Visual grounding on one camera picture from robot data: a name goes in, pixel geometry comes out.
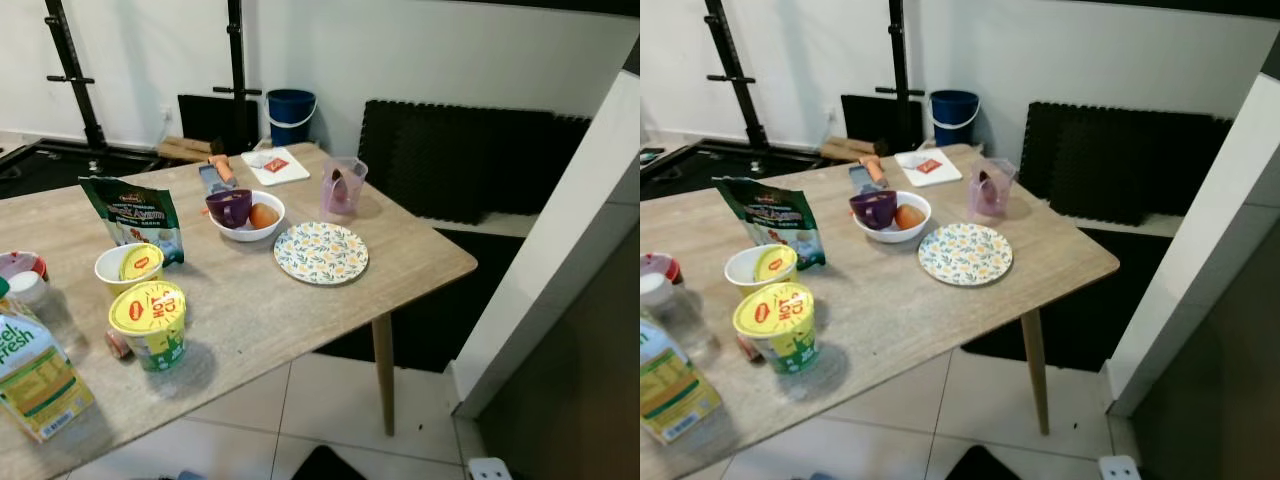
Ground black rack base mat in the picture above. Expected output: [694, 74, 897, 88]
[640, 140, 831, 201]
[0, 140, 166, 201]

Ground black steel rack post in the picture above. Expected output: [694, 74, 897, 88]
[42, 0, 109, 151]
[703, 0, 769, 151]
[876, 0, 926, 151]
[212, 0, 263, 151]

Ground white cutting board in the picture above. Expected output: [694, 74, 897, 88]
[241, 148, 311, 187]
[894, 149, 963, 188]

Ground black robot foot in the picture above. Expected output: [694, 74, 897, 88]
[290, 445, 366, 480]
[945, 445, 1021, 480]

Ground white cup with yellow lid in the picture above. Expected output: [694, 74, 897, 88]
[94, 242, 165, 298]
[724, 244, 799, 296]

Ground black leaning panel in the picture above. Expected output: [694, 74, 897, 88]
[841, 94, 923, 154]
[178, 94, 261, 154]

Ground green snack bag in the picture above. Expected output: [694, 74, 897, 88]
[79, 176, 186, 266]
[712, 177, 827, 271]

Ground wooden planks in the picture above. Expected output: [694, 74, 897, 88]
[820, 137, 876, 163]
[158, 135, 213, 163]

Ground yellow green juice carton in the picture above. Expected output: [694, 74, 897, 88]
[640, 310, 723, 446]
[0, 278, 97, 443]

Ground white ceramic bowl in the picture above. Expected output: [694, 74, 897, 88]
[208, 190, 287, 243]
[852, 191, 933, 244]

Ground black foam mat stack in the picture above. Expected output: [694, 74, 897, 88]
[358, 98, 593, 225]
[1020, 101, 1235, 226]

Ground floral print round plate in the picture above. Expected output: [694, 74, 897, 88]
[918, 222, 1014, 288]
[273, 221, 370, 286]

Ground pink translucent measuring jug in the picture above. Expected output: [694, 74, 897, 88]
[320, 156, 370, 218]
[966, 157, 1018, 219]

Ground red and white bowl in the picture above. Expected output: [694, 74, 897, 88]
[640, 252, 683, 286]
[0, 251, 49, 286]

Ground purple cup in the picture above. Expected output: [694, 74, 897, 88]
[205, 189, 254, 229]
[849, 190, 899, 230]

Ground clear bottle with white cap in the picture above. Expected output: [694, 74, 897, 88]
[5, 270, 81, 351]
[640, 272, 716, 361]

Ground blue plastic bucket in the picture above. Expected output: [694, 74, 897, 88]
[929, 90, 981, 148]
[266, 89, 317, 148]

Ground light wooden dining table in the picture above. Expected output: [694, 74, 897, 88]
[0, 143, 479, 480]
[640, 143, 1120, 480]

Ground black floor mat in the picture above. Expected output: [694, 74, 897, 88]
[962, 228, 1171, 373]
[315, 228, 526, 373]

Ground yellow lidded instant noodle cup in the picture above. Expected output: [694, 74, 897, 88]
[732, 283, 819, 376]
[108, 281, 189, 373]

